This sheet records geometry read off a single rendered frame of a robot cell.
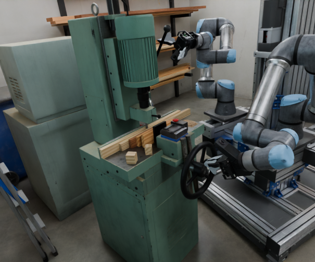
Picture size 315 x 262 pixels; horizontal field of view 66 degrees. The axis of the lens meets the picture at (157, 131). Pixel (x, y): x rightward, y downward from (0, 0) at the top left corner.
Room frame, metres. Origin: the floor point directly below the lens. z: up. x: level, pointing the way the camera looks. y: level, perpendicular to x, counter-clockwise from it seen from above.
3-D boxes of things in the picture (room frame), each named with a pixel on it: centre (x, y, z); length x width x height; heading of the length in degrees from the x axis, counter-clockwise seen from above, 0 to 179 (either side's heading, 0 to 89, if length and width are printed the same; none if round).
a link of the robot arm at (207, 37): (1.44, -0.31, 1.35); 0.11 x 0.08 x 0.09; 134
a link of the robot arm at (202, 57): (1.43, -0.32, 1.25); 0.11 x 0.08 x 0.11; 73
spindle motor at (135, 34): (1.20, 0.05, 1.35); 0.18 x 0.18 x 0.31
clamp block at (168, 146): (1.07, -0.09, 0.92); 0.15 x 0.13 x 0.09; 135
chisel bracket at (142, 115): (1.22, 0.07, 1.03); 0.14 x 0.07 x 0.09; 45
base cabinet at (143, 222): (1.29, 0.14, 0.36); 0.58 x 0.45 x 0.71; 45
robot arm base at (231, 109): (1.65, -0.51, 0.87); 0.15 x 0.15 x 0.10
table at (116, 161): (1.13, -0.03, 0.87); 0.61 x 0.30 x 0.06; 135
